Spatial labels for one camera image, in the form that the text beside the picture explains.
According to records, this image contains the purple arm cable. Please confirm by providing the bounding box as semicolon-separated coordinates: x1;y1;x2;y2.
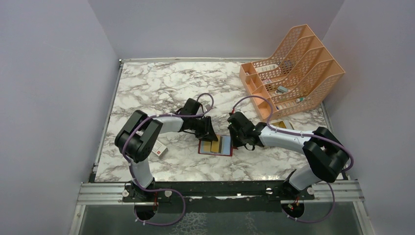
231;94;355;224
121;93;215;227

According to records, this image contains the grey item in organizer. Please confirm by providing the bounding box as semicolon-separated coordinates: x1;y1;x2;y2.
276;86;290;94

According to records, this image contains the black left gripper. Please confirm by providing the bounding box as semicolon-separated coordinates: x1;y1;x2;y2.
189;115;218;142

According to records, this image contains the aluminium frame rail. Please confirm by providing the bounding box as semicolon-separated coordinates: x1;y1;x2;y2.
76;181;365;206

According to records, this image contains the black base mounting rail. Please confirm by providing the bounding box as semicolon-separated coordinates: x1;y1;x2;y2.
122;180;315;203

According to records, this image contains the white box in organizer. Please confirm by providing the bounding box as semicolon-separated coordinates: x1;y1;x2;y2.
255;64;279;73

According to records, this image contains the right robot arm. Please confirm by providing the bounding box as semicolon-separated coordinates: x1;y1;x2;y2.
228;112;350;199

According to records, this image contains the small white card box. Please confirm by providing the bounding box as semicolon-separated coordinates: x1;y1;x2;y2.
152;141;168;159

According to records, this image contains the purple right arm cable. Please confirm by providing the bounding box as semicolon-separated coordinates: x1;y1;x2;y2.
231;94;355;224

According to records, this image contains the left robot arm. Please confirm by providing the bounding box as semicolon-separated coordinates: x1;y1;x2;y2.
115;98;218;201

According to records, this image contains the green capped tube in organizer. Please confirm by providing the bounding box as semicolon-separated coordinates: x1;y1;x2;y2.
295;97;305;103

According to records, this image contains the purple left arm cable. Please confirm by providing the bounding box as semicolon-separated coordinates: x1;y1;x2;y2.
121;93;215;227

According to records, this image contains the peach plastic file organizer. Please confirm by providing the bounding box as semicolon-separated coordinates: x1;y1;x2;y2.
239;24;345;121

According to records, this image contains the red leather card holder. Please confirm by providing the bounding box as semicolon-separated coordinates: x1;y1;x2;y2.
198;135;233;157

